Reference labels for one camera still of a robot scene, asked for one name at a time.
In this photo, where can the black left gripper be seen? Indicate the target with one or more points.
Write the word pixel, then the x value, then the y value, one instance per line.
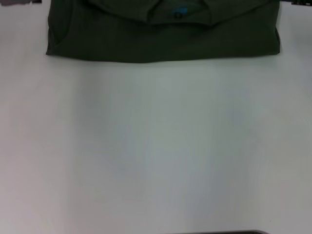
pixel 36 1

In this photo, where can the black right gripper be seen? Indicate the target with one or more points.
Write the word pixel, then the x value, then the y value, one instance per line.
pixel 302 2

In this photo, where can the dark green FREE t-shirt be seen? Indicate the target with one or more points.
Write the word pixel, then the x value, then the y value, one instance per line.
pixel 158 36

